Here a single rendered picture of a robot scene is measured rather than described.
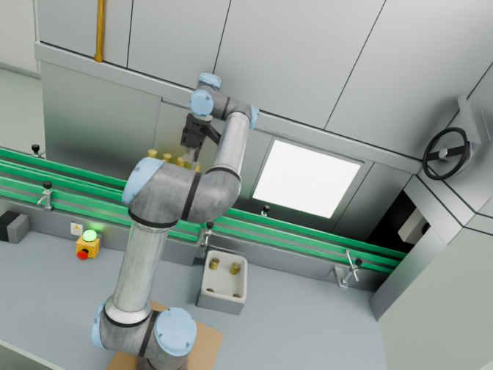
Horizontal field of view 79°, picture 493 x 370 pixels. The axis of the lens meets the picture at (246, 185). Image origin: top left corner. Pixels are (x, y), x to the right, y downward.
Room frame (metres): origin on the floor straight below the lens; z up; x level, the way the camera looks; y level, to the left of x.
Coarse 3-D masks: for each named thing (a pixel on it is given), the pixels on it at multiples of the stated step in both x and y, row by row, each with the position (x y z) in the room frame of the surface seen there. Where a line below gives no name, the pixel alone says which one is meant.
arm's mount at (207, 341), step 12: (204, 324) 0.65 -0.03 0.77; (204, 336) 0.61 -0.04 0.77; (216, 336) 0.62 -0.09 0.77; (192, 348) 0.55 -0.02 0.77; (204, 348) 0.57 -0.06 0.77; (216, 348) 0.58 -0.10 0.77; (120, 360) 0.44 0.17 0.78; (132, 360) 0.45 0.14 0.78; (192, 360) 0.52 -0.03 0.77; (204, 360) 0.53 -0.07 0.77
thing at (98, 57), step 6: (102, 0) 1.08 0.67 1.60; (102, 6) 1.08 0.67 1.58; (102, 12) 1.08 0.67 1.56; (102, 18) 1.08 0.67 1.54; (102, 24) 1.08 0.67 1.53; (102, 30) 1.08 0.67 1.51; (96, 36) 1.08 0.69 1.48; (102, 36) 1.08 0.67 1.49; (96, 42) 1.07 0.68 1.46; (102, 42) 1.09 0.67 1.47; (96, 48) 1.07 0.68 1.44; (96, 54) 1.07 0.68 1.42; (96, 60) 1.07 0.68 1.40; (102, 60) 1.09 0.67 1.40
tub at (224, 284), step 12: (216, 252) 0.93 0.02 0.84; (228, 264) 0.94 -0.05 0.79; (240, 264) 0.94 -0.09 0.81; (204, 276) 0.79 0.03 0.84; (216, 276) 0.87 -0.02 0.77; (228, 276) 0.89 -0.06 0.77; (240, 276) 0.89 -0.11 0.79; (204, 288) 0.74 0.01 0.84; (216, 288) 0.81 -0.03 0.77; (228, 288) 0.83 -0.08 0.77; (240, 288) 0.83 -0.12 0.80; (240, 300) 0.74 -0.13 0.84
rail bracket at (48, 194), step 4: (44, 184) 0.78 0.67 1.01; (48, 184) 0.79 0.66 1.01; (48, 188) 0.79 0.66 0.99; (44, 192) 0.78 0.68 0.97; (48, 192) 0.79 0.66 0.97; (52, 192) 0.80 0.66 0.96; (44, 196) 0.77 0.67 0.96; (48, 196) 0.78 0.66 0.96; (52, 196) 0.80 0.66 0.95; (40, 200) 0.75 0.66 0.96; (48, 200) 0.79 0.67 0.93; (48, 204) 0.79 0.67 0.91; (44, 208) 0.78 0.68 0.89; (48, 208) 0.78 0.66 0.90; (52, 208) 0.80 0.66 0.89
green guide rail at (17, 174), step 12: (0, 168) 0.84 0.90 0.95; (12, 168) 0.85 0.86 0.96; (24, 180) 0.86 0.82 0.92; (36, 180) 0.87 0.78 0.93; (48, 180) 0.87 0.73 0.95; (60, 180) 0.88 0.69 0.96; (72, 192) 0.89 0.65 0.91; (84, 192) 0.90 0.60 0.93; (96, 192) 0.90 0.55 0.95; (108, 192) 0.91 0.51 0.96; (120, 204) 0.92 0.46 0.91
